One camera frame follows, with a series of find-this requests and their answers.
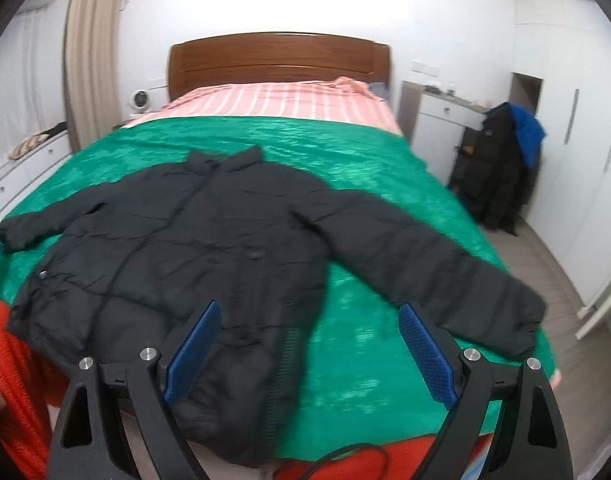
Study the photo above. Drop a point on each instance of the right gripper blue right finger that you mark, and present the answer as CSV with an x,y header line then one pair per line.
x,y
433,353

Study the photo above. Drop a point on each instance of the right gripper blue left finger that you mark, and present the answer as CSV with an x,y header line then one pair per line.
x,y
186,349

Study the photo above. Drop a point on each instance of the black puffer jacket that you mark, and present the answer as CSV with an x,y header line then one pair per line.
x,y
130,261

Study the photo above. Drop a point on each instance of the green velvet bedspread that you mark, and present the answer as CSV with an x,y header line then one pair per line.
x,y
359,382

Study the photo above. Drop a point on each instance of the black coat on chair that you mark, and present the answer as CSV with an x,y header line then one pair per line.
x,y
492,181

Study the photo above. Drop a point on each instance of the white wardrobe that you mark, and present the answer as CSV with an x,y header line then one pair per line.
x,y
567,45

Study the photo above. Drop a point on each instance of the white bedside cabinet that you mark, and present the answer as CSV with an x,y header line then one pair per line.
x,y
434,127

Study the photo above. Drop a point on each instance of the white low drawer cabinet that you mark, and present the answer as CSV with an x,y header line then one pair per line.
x,y
20,178

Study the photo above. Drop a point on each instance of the blue garment on chair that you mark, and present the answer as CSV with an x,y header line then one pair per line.
x,y
528,132

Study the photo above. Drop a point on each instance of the pink striped bed sheet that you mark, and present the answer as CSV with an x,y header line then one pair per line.
x,y
344,99

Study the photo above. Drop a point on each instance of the brown wooden headboard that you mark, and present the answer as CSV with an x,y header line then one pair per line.
x,y
274,57

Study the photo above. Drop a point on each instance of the white sheer curtain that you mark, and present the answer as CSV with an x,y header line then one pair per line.
x,y
31,76

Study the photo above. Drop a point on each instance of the beige curtain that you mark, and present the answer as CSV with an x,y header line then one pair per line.
x,y
90,62

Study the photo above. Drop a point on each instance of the braided rope item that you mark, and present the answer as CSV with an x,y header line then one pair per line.
x,y
28,145

